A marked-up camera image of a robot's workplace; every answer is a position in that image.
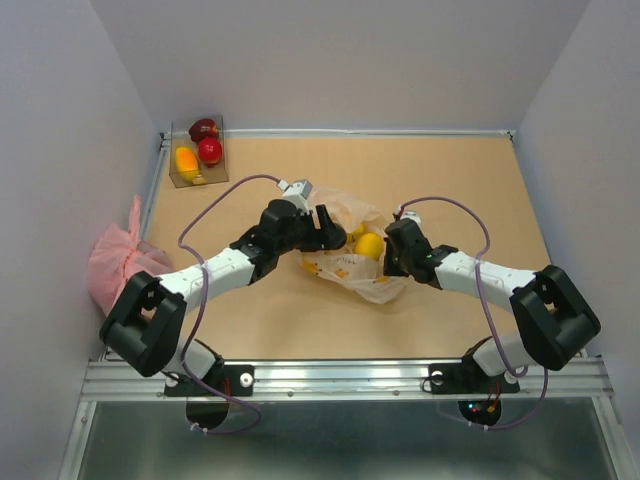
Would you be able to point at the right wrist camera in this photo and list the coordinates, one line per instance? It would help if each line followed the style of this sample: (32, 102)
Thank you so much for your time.
(405, 213)

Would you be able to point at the transparent grey plastic box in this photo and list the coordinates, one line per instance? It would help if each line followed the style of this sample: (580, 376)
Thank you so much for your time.
(180, 138)

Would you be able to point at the yellow lemon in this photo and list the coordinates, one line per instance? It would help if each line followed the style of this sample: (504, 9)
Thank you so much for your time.
(356, 234)
(370, 245)

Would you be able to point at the pink plastic bag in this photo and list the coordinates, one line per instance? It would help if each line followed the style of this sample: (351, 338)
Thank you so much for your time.
(118, 255)

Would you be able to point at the small yellow object in box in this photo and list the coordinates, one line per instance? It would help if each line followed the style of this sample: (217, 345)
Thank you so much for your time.
(199, 179)

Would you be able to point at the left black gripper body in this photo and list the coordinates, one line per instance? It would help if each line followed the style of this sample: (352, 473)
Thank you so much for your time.
(302, 236)

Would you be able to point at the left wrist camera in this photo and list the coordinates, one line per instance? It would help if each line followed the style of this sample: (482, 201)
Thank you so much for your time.
(297, 193)

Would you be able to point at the yellow fruit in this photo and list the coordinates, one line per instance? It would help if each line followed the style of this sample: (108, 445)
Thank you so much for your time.
(187, 164)

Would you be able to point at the dark red apple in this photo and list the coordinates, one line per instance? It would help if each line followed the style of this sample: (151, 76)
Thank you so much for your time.
(203, 128)

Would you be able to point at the aluminium front rail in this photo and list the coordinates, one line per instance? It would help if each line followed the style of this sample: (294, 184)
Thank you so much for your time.
(350, 380)

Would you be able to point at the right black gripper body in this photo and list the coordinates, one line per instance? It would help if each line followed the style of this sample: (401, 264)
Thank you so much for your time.
(395, 264)

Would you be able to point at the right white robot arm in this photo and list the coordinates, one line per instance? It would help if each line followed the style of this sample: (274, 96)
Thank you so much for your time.
(553, 319)

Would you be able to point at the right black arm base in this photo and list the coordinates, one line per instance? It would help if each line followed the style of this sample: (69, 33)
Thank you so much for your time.
(465, 377)

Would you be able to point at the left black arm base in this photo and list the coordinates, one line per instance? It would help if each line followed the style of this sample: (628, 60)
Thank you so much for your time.
(231, 379)

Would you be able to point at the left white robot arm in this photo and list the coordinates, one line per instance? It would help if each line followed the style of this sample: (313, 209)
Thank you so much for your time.
(144, 326)

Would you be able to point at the translucent printed plastic bag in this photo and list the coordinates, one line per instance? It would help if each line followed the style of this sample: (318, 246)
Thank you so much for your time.
(343, 267)

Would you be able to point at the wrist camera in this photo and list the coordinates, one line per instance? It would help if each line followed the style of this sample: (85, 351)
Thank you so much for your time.
(297, 193)
(405, 213)

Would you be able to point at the bright red round fruit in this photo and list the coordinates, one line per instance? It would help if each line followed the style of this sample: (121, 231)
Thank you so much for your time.
(210, 151)

